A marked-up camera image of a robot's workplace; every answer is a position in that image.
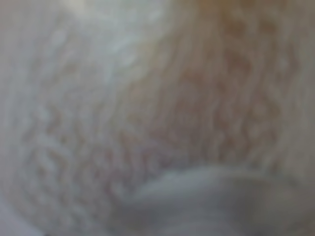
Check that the clear drink bottle pink label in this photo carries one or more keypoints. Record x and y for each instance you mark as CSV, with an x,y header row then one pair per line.
x,y
98,96

